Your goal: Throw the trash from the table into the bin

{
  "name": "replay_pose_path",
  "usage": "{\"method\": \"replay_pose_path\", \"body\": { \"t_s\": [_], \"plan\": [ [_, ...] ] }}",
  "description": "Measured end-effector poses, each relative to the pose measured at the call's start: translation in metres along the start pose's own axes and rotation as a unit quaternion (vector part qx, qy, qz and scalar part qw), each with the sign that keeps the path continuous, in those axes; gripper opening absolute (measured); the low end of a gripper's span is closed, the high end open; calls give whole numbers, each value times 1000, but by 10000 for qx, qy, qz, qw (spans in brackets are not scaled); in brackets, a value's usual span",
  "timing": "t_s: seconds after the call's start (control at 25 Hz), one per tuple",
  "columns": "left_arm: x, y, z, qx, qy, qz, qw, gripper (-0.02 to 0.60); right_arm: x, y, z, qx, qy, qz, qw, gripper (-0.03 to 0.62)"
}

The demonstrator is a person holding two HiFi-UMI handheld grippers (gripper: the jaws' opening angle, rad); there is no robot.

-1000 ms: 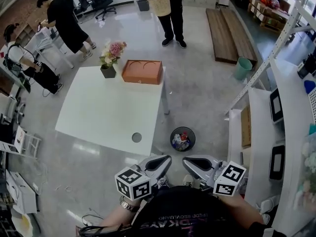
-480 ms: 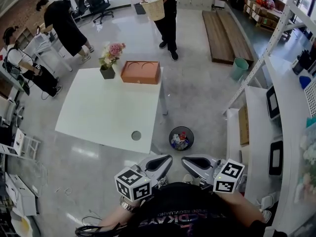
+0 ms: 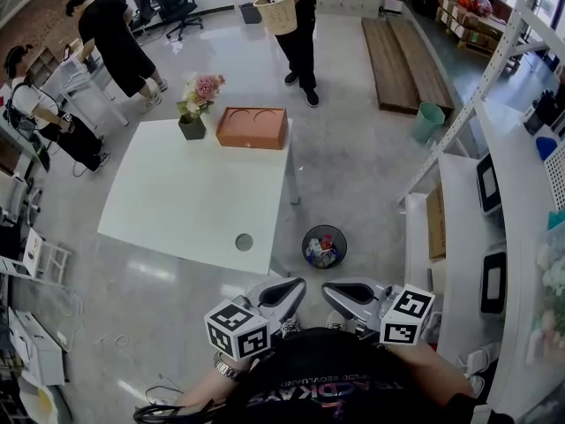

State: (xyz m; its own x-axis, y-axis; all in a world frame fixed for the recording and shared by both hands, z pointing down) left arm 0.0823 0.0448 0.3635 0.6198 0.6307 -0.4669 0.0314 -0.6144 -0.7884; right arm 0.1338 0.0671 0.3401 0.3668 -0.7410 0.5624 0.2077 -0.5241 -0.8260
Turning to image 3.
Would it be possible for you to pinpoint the white device with black screen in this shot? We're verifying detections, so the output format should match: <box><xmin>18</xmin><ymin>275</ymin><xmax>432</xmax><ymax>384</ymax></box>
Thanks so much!
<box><xmin>479</xmin><ymin>250</ymin><xmax>508</xmax><ymax>316</ymax></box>
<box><xmin>475</xmin><ymin>152</ymin><xmax>502</xmax><ymax>214</ymax></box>

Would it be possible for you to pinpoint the white floor cable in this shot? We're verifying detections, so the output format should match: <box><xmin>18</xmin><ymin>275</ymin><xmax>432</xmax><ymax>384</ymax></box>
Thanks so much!
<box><xmin>94</xmin><ymin>331</ymin><xmax>132</xmax><ymax>348</ymax></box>

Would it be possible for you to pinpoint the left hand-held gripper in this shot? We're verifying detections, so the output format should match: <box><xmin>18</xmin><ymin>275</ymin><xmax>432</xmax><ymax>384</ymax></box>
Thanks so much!
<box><xmin>204</xmin><ymin>276</ymin><xmax>308</xmax><ymax>362</ymax></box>

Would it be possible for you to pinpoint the mint green bin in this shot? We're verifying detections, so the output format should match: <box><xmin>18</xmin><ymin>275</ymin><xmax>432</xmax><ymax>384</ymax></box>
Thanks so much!
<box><xmin>411</xmin><ymin>101</ymin><xmax>446</xmax><ymax>144</ymax></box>

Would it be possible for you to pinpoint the dark grey bin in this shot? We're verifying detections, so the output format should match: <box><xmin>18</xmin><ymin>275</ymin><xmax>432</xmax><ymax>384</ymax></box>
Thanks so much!
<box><xmin>239</xmin><ymin>1</ymin><xmax>262</xmax><ymax>25</ymax></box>

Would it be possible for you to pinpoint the brown cardboard box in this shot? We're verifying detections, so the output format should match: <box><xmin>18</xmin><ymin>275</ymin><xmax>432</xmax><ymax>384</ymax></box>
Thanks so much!
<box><xmin>426</xmin><ymin>183</ymin><xmax>447</xmax><ymax>261</ymax></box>

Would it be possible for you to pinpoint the dark grey open box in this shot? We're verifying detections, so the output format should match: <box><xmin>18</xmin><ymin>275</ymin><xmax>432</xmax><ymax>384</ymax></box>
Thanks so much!
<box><xmin>177</xmin><ymin>115</ymin><xmax>207</xmax><ymax>141</ymax></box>

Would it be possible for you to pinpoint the beige woven basket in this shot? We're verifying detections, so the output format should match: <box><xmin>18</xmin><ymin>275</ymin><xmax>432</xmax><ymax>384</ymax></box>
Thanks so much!
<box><xmin>252</xmin><ymin>0</ymin><xmax>298</xmax><ymax>36</ymax></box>

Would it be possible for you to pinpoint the pile of mixed trash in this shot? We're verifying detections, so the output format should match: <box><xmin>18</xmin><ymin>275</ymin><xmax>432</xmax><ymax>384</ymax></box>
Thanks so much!
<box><xmin>306</xmin><ymin>234</ymin><xmax>341</xmax><ymax>267</ymax></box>

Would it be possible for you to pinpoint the black office chair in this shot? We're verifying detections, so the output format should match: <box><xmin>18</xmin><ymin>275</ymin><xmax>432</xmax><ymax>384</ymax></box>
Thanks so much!
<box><xmin>147</xmin><ymin>0</ymin><xmax>205</xmax><ymax>42</ymax></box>

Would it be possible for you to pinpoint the white desk with grommet hole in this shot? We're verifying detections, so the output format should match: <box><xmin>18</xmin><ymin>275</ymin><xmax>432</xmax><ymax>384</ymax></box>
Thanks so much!
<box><xmin>96</xmin><ymin>119</ymin><xmax>295</xmax><ymax>276</ymax></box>

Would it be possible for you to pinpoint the stack of cardboard boxes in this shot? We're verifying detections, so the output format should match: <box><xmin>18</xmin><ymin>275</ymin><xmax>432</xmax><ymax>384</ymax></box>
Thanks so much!
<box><xmin>434</xmin><ymin>0</ymin><xmax>509</xmax><ymax>59</ymax></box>

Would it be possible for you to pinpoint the white carton box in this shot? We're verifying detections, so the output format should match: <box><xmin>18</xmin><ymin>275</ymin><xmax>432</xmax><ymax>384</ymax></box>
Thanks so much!
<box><xmin>8</xmin><ymin>309</ymin><xmax>67</xmax><ymax>386</ymax></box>

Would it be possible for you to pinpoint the person's left forearm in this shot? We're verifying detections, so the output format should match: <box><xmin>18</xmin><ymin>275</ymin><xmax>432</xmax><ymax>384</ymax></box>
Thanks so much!
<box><xmin>174</xmin><ymin>360</ymin><xmax>248</xmax><ymax>410</ymax></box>

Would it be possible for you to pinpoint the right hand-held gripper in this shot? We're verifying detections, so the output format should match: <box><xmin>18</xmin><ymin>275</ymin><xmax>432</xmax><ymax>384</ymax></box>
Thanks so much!
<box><xmin>321</xmin><ymin>277</ymin><xmax>436</xmax><ymax>346</ymax></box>

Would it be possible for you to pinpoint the wooden plank pallet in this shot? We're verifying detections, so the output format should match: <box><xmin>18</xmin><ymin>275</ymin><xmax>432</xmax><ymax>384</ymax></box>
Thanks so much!
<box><xmin>360</xmin><ymin>18</ymin><xmax>420</xmax><ymax>115</ymax></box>
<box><xmin>388</xmin><ymin>15</ymin><xmax>456</xmax><ymax>114</ymax></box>

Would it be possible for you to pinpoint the black waste bin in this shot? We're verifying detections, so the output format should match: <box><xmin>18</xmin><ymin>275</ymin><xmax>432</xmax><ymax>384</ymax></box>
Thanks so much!
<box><xmin>301</xmin><ymin>224</ymin><xmax>349</xmax><ymax>269</ymax></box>

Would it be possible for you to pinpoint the person's black shirt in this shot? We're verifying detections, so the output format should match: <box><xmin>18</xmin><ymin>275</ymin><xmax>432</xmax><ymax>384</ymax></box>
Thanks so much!
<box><xmin>220</xmin><ymin>327</ymin><xmax>491</xmax><ymax>424</ymax></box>

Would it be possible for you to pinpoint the person's right forearm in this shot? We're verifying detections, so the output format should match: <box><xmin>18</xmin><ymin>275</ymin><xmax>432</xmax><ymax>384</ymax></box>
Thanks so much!
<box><xmin>374</xmin><ymin>340</ymin><xmax>476</xmax><ymax>399</ymax></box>

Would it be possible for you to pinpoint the white metal shelf rack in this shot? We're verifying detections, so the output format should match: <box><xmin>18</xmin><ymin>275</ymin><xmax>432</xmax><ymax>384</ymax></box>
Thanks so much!
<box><xmin>396</xmin><ymin>0</ymin><xmax>565</xmax><ymax>424</ymax></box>

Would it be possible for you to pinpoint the white stool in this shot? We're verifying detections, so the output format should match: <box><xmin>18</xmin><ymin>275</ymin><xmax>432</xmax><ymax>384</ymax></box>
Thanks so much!
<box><xmin>0</xmin><ymin>227</ymin><xmax>74</xmax><ymax>286</ymax></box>

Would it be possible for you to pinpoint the white office chair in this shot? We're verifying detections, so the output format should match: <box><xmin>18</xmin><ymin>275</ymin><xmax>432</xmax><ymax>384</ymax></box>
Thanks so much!
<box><xmin>0</xmin><ymin>172</ymin><xmax>43</xmax><ymax>227</ymax></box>

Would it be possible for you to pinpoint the pink and white flower bouquet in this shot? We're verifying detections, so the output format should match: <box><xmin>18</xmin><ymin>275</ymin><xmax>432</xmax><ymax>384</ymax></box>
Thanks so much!
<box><xmin>176</xmin><ymin>73</ymin><xmax>226</xmax><ymax>123</ymax></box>

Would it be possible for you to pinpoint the orange rectangular box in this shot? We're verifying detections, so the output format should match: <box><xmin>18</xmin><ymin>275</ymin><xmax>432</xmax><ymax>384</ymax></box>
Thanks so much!
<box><xmin>215</xmin><ymin>106</ymin><xmax>290</xmax><ymax>151</ymax></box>

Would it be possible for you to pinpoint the silver wristwatch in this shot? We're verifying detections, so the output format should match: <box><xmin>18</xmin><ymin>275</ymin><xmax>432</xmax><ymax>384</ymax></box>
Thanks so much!
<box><xmin>213</xmin><ymin>352</ymin><xmax>244</xmax><ymax>382</ymax></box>

